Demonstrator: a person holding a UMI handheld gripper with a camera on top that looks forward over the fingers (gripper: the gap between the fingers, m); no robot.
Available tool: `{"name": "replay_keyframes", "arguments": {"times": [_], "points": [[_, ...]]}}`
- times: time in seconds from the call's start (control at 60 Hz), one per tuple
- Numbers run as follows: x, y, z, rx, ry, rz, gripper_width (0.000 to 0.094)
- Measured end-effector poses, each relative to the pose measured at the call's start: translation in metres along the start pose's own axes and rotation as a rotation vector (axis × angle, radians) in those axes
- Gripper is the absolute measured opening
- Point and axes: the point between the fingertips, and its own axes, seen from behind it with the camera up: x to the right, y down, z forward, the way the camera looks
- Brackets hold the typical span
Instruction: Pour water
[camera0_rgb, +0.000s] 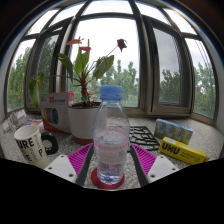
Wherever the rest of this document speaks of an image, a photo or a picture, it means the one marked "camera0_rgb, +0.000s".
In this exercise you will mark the flat round red coaster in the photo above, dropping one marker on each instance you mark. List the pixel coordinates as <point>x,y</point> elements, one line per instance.
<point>95,181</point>

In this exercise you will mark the black plastic grid piece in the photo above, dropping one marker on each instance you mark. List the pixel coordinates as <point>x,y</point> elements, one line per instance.
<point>143,136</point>

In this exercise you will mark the yellow glue box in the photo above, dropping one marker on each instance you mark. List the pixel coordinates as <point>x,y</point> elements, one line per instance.
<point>181,151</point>

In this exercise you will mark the multicoloured small carton pack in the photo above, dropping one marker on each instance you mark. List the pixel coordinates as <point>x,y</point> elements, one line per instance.
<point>173,130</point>

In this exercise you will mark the potted plant in white pot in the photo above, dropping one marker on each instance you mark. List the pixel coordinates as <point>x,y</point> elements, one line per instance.
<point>81,121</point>

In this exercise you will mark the white red filament spool box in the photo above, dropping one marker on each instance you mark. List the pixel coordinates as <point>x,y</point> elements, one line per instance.
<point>55,111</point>

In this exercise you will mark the clear blue-capped water bottle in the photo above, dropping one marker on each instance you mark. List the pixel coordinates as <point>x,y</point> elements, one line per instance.
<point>111,146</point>

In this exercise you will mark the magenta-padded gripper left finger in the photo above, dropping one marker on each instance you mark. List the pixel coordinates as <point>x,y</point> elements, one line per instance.
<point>61,166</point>

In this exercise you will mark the dark-framed bay window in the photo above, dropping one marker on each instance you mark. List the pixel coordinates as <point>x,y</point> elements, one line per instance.
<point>146,66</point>

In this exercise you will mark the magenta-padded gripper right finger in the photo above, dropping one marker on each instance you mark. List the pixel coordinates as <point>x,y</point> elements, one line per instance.
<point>161,166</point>

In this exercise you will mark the cream mug with black lettering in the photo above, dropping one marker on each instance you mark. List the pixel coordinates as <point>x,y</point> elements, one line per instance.
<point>30,146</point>

